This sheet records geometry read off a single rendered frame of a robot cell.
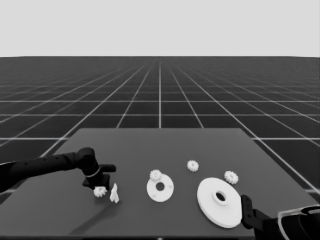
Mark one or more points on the white toothed gear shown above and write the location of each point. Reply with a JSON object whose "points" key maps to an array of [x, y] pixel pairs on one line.
{"points": [[195, 167], [153, 176], [102, 193], [234, 179]]}

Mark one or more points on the large thick white disc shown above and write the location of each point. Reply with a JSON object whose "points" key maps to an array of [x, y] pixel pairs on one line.
{"points": [[216, 213]]}

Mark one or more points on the small white T-shaped piece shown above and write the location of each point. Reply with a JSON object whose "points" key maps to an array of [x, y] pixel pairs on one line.
{"points": [[114, 195]]}

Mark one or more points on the white round pinned carrier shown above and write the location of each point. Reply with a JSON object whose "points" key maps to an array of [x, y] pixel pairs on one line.
{"points": [[160, 196]]}

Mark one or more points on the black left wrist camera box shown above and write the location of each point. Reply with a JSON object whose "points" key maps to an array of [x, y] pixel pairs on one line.
{"points": [[108, 168]]}

